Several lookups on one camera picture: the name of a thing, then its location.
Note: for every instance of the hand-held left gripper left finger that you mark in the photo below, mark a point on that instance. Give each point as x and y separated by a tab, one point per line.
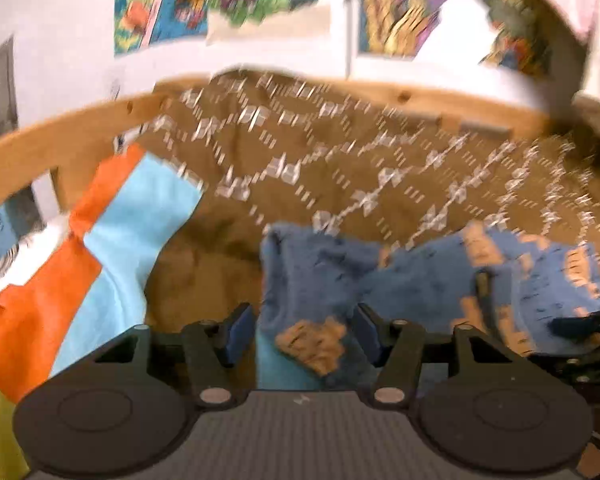
237	335

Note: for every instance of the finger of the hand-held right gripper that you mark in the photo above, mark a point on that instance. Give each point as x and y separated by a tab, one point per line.
595	367
575	327

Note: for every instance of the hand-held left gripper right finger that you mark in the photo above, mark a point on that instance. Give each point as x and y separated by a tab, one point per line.
367	332

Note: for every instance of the blue printed pants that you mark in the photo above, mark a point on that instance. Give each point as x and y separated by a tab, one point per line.
320	275

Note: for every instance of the brown colour-block printed blanket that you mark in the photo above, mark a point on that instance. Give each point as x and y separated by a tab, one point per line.
380	150

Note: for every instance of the striped white cloth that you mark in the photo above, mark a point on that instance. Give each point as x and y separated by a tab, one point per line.
25	255

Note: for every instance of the wooden bed frame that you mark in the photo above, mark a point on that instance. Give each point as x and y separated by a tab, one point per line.
55	135

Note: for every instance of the colourful landscape wall poster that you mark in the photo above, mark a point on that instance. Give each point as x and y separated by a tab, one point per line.
520	35

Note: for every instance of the white wall pipe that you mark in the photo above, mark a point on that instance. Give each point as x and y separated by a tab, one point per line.
349	35

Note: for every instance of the swirl pattern wall poster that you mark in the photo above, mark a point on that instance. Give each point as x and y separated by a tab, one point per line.
400	15

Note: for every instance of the blond figure wall poster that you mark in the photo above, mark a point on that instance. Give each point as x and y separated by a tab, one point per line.
270	0

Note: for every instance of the cartoon children wall poster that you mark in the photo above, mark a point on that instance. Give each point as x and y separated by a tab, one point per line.
150	10

